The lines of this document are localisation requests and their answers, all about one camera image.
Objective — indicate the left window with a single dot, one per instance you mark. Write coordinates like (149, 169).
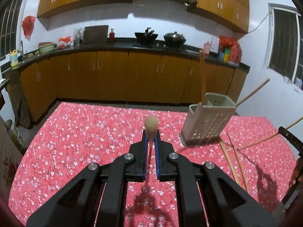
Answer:
(8, 25)

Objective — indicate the red bottle on counter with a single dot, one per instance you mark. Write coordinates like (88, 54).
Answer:
(112, 36)

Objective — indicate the green basin on counter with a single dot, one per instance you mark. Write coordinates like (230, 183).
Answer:
(45, 47)

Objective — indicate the red plastic bag on wall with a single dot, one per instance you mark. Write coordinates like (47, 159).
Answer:
(28, 26)

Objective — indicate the beige perforated utensil holder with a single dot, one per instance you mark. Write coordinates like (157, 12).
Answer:
(205, 121)

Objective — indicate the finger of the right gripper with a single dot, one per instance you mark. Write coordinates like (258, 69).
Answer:
(293, 140)

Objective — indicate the black wok left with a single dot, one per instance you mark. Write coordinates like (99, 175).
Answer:
(146, 38)

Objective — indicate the black lidded wok right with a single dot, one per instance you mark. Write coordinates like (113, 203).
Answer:
(174, 40)

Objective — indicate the dark cutting board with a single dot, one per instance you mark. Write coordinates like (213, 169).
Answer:
(95, 34)

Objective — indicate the window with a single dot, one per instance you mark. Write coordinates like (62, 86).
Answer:
(285, 50)
(8, 25)

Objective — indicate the yellow detergent bottle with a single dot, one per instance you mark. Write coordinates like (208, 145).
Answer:
(14, 61)

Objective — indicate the red bags and boxes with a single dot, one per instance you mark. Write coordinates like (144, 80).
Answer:
(229, 50)

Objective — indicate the right window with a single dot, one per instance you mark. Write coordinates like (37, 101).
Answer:
(285, 50)

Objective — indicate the lower wooden kitchen cabinets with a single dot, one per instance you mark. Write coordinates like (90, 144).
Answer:
(124, 76)

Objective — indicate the orange plastic bag on counter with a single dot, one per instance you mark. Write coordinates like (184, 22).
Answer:
(63, 42)

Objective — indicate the pink bottle on counter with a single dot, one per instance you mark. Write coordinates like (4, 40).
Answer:
(206, 48)

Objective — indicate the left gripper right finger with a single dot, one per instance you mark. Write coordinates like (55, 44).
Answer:
(206, 195)

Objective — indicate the red floral tablecloth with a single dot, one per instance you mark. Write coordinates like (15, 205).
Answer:
(75, 135)

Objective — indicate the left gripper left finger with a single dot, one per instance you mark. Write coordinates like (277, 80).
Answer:
(96, 196)

